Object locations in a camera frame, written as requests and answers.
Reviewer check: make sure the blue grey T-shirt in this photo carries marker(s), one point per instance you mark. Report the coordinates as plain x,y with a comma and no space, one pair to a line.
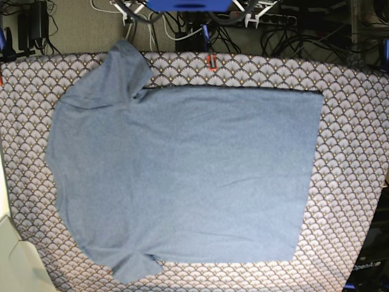
184,174

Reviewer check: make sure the red black clamp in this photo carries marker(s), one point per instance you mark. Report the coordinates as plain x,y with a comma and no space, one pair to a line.
211,62

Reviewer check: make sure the blue box overhead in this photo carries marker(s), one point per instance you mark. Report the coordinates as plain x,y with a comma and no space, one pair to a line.
189,5

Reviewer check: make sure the black power strip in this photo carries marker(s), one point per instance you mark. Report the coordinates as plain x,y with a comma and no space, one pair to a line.
273,19

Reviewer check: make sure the fan patterned table cloth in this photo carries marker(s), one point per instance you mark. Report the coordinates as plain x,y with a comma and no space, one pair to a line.
350,164

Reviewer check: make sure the black power adapter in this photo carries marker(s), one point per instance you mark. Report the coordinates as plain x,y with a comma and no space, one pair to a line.
33,26

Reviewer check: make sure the black OpenArm base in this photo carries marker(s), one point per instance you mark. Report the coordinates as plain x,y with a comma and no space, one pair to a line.
370,272

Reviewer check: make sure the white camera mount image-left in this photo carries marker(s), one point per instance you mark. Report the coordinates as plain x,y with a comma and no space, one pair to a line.
128,13

